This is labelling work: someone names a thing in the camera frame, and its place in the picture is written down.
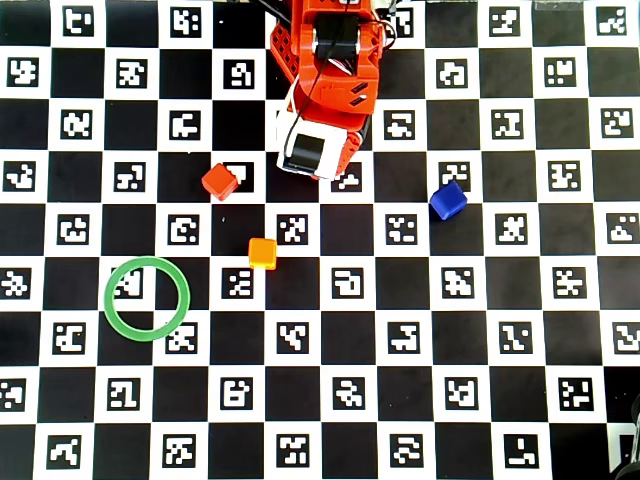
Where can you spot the black white marker checkerboard mat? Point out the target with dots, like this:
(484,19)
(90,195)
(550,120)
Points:
(350,400)

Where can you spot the red cube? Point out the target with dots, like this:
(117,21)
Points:
(219,181)

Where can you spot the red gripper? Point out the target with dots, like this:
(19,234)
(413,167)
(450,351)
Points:
(306,151)

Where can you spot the orange cube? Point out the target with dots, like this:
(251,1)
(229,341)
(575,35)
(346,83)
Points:
(262,253)

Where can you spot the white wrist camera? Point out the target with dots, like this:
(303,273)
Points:
(332,150)

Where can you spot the blue cube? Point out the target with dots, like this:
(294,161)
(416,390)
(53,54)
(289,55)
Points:
(448,200)

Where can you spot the red robot arm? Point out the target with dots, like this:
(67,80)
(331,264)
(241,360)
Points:
(340,95)

